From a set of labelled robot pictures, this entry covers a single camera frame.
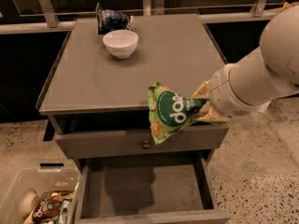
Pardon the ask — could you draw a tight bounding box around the green packet in bin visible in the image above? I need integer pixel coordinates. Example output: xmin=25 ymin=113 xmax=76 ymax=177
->
xmin=56 ymin=199 xmax=72 ymax=224

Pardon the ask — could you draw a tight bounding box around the white ceramic bowl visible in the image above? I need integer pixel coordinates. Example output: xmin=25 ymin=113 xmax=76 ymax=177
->
xmin=103 ymin=30 xmax=138 ymax=59

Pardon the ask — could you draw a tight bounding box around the round metal drawer knob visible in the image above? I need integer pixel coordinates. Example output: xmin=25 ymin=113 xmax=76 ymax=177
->
xmin=142 ymin=140 xmax=151 ymax=149

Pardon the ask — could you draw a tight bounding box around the metal glass railing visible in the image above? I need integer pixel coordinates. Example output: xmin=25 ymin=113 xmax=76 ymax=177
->
xmin=0 ymin=0 xmax=298 ymax=35

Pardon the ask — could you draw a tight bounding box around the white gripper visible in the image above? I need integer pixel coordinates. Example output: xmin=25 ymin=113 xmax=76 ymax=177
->
xmin=192 ymin=64 xmax=249 ymax=123

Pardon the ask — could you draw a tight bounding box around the grey open middle drawer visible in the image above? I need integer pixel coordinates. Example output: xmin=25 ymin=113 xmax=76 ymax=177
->
xmin=75 ymin=152 xmax=231 ymax=224

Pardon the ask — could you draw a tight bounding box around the dark blue snack bag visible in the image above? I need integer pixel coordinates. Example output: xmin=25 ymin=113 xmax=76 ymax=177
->
xmin=95 ymin=3 xmax=134 ymax=35

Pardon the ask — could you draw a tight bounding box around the grey drawer cabinet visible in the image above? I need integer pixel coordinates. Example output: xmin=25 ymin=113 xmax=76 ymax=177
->
xmin=36 ymin=13 xmax=249 ymax=224

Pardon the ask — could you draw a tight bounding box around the brown snack bag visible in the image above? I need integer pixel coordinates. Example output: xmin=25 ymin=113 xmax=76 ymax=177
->
xmin=24 ymin=190 xmax=74 ymax=224

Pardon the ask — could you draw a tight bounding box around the green rice chip bag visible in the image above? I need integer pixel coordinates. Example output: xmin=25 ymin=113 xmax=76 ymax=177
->
xmin=148 ymin=83 xmax=206 ymax=145

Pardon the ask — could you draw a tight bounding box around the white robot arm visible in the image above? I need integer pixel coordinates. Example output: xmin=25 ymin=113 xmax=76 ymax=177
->
xmin=192 ymin=6 xmax=299 ymax=122

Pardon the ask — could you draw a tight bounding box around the clear plastic storage bin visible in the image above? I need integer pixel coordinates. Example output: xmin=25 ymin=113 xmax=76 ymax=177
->
xmin=0 ymin=168 xmax=80 ymax=224

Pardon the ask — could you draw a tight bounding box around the grey top drawer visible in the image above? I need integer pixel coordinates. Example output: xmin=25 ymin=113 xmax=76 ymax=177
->
xmin=55 ymin=124 xmax=229 ymax=160

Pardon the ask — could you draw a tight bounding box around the white cup in bin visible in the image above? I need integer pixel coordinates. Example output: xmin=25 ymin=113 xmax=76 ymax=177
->
xmin=18 ymin=189 xmax=39 ymax=218

